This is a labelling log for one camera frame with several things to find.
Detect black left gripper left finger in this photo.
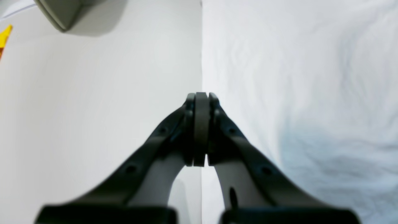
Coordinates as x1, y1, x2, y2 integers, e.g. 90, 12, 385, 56
35, 93, 197, 224

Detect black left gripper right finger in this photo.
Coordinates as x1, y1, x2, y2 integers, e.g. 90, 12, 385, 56
205, 93, 360, 224

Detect white T-shirt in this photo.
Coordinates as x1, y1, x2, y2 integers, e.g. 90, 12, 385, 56
201, 0, 397, 224

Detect grey plastic bin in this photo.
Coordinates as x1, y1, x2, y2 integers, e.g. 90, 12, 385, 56
34, 0, 96, 32

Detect yellow paper piece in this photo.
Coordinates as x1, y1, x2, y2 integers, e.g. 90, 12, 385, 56
0, 25, 13, 58

